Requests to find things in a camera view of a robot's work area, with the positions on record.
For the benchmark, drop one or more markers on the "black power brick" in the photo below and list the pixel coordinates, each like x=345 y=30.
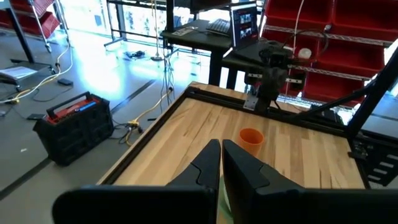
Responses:
x=35 y=116
x=65 y=81

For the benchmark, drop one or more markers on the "orange cup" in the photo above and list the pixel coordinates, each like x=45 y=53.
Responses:
x=248 y=146

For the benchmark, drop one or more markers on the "metal rolling rack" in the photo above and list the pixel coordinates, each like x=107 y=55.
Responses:
x=40 y=25

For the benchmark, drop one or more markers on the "silver corner bracket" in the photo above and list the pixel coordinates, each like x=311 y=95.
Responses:
x=250 y=103

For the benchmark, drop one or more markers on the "black tool crate red lid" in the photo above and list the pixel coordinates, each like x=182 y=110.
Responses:
x=74 y=133

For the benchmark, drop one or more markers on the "white round knob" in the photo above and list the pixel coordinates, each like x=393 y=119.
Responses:
x=305 y=53

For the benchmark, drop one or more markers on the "white paper sheet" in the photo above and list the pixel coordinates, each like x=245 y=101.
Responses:
x=17 y=72

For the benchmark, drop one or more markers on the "black slotted bracket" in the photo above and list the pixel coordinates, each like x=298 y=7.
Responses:
x=376 y=165

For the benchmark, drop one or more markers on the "black stand leg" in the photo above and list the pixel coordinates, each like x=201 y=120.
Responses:
x=21 y=37

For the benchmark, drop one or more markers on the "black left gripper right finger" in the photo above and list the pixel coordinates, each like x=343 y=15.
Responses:
x=264 y=202

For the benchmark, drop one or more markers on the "black metal frame table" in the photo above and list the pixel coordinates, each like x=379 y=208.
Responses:
x=119 y=18

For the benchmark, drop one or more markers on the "red storage bin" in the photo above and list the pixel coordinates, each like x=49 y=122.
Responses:
x=46 y=23
x=280 y=35
x=298 y=11
x=363 y=18
x=332 y=88
x=351 y=59

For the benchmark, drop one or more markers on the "black diagonal brace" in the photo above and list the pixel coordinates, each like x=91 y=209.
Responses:
x=335 y=102

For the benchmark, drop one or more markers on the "open laptop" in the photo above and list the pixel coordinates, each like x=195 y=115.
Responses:
x=245 y=26

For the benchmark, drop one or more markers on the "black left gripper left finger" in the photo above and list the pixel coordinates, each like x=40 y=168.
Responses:
x=186 y=202

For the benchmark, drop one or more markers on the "black frame post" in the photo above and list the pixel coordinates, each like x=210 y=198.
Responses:
x=370 y=99

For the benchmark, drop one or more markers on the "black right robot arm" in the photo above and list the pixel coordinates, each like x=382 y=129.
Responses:
x=272 y=84

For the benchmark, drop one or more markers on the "light green bowl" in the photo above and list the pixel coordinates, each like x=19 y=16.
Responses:
x=224 y=205

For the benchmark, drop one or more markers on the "thin floor stand pole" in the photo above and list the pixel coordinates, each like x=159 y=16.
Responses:
x=156 y=31

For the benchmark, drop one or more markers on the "black desk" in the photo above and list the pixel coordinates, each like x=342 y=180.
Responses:
x=199 y=40

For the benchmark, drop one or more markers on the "black keyboard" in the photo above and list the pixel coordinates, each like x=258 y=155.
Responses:
x=219 y=26

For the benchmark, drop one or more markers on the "paper label sheet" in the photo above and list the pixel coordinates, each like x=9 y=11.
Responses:
x=182 y=31

